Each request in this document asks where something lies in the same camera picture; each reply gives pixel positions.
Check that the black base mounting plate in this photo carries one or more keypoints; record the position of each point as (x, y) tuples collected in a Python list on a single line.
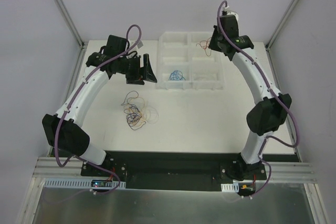
[(183, 182)]

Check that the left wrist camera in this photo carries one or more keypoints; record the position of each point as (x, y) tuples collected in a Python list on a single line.
[(140, 44)]

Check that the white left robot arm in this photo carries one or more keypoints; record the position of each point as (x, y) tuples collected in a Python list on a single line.
[(64, 128)]

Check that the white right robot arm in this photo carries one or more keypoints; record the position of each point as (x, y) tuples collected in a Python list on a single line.
[(268, 114)]

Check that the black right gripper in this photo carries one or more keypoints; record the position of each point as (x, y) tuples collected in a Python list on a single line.
[(215, 40)]

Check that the aluminium front rail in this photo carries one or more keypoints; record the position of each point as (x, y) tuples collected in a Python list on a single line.
[(280, 168)]

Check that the right aluminium frame post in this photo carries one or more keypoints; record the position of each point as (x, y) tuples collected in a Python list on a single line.
[(285, 17)]

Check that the white cable duct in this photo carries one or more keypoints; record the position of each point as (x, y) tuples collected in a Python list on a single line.
[(70, 183), (230, 188)]

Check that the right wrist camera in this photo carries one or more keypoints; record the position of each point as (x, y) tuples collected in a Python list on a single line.
[(230, 12)]

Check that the left aluminium frame post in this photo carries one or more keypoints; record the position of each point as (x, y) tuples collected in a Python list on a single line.
[(69, 22)]

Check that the white plastic compartment tray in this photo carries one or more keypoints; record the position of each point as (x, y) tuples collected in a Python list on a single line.
[(186, 62)]

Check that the right white cable duct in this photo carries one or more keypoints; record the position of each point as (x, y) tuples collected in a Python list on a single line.
[(230, 188)]

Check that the left white cable duct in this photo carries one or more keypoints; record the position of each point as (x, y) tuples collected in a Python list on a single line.
[(70, 183)]

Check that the aluminium frame post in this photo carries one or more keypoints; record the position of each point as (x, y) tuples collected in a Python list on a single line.
[(285, 17), (69, 22)]

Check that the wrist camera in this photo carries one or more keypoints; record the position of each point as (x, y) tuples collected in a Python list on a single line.
[(140, 44), (230, 12)]

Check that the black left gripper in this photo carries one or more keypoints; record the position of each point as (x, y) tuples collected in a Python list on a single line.
[(142, 68)]

